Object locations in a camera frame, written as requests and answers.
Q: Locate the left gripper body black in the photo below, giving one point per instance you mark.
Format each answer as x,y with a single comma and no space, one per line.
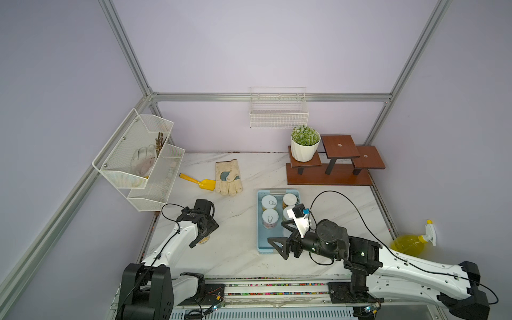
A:
211,225

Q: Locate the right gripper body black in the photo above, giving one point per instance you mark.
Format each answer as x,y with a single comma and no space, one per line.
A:
299,247

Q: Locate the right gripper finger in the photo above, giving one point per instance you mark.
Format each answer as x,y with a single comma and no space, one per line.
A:
291,229
281,245

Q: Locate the green label can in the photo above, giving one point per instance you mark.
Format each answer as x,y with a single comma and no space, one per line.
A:
288,213

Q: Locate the white lid can orange label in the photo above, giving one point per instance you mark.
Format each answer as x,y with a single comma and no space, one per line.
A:
289,200

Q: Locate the light blue plastic basket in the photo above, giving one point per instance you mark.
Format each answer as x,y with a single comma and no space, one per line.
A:
263,233

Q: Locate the can with yellow label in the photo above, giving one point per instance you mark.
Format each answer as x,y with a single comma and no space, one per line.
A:
268,202

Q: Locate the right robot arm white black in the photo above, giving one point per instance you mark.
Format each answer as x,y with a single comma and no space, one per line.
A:
378,271

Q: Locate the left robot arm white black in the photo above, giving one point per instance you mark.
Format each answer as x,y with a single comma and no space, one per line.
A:
148,289

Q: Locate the yellow plastic scoop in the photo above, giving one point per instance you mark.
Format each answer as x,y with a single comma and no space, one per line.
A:
206,184

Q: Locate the beige work gloves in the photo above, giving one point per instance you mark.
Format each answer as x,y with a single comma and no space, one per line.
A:
227,178

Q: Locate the brown wooden tiered stand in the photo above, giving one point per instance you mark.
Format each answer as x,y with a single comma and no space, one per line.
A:
348,164

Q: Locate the white pot green succulent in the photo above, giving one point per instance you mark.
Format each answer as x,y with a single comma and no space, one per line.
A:
304,143

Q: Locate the white mesh two-tier rack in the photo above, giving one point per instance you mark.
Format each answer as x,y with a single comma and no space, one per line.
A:
114,161

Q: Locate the yellow spray bottle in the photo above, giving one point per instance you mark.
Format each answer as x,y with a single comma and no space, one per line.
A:
414,245

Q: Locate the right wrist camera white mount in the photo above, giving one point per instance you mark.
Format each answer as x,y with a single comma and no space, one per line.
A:
302,218

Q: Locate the aluminium front rail frame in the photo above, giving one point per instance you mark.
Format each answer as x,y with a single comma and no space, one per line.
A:
290,299

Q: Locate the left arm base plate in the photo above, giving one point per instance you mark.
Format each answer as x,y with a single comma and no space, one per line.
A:
211,294

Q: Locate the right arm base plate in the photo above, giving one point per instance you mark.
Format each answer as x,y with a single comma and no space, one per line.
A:
343,292

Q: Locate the white wire wall basket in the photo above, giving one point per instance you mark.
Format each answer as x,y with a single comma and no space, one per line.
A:
278,107

